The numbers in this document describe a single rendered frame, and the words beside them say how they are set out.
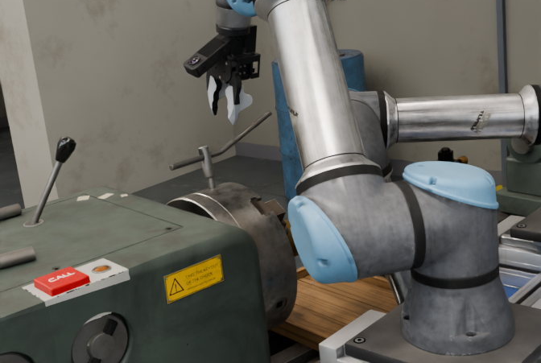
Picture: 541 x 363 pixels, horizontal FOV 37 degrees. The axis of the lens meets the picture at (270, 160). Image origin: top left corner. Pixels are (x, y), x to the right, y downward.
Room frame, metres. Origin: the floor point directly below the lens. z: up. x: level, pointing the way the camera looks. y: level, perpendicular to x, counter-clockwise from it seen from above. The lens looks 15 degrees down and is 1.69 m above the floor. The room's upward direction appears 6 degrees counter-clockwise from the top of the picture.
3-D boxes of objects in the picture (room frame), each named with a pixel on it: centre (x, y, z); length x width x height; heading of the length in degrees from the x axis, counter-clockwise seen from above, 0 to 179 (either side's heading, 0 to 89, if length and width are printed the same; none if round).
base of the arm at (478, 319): (1.01, -0.23, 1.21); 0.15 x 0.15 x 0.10
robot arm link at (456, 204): (1.01, -0.22, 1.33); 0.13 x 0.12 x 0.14; 100
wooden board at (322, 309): (1.72, -0.10, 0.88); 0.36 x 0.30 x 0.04; 39
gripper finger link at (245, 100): (1.72, 0.05, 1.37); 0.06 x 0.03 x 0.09; 129
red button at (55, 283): (1.09, 0.32, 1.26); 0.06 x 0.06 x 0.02; 39
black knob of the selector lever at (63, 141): (1.42, 0.36, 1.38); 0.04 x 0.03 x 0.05; 129
